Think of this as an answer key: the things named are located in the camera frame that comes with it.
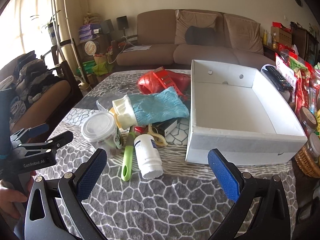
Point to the brown sofa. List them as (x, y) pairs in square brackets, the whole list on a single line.
[(172, 38)]

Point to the dark red pouch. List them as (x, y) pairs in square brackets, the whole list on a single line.
[(182, 80)]

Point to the red snack bag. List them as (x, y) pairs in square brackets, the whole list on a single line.
[(301, 75)]

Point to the black speaker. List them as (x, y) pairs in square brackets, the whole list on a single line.
[(122, 23)]

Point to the dark blue lumbar cushion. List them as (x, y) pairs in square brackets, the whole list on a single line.
[(200, 36)]

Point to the clear round lidded container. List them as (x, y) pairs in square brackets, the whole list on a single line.
[(101, 131)]

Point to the white coat stand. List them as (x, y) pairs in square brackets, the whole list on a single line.
[(65, 43)]

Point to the black remote control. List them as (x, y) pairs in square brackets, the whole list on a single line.
[(279, 82)]

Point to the white cardboard box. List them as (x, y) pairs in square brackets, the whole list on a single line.
[(236, 110)]

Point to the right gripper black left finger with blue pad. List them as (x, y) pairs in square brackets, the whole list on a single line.
[(43, 219)]

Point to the red raffia string ball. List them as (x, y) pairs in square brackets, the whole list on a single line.
[(149, 84)]

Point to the green handled peeler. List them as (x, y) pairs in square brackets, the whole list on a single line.
[(126, 169)]

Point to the wicker basket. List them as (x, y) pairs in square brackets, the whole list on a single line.
[(306, 163)]

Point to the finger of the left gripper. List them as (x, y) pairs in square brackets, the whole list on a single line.
[(25, 134), (57, 139)]

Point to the red plastic grater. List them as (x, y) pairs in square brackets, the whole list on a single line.
[(166, 81)]

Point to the teal knitted cloth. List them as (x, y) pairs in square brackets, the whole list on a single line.
[(141, 110)]

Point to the white pill bottle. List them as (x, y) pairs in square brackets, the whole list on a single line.
[(148, 158)]

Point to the person's left hand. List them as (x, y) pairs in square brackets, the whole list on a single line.
[(10, 196)]

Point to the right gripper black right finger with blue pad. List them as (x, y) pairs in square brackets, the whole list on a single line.
[(271, 219)]

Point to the yellow plastic clip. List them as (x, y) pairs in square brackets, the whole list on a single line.
[(158, 138)]

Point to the brown lidded jar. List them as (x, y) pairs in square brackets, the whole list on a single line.
[(307, 121)]

